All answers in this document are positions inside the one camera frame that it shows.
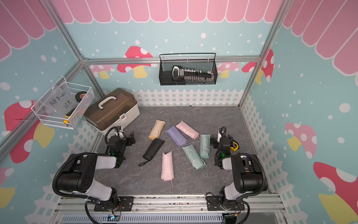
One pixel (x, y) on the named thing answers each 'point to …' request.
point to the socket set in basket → (196, 75)
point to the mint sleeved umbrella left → (196, 159)
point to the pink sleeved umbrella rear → (188, 130)
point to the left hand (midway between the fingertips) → (126, 134)
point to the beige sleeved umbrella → (156, 129)
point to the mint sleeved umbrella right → (204, 145)
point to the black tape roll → (79, 95)
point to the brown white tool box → (115, 108)
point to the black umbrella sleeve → (152, 150)
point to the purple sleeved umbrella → (179, 138)
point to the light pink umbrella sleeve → (167, 171)
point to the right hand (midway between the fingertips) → (221, 134)
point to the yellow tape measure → (235, 149)
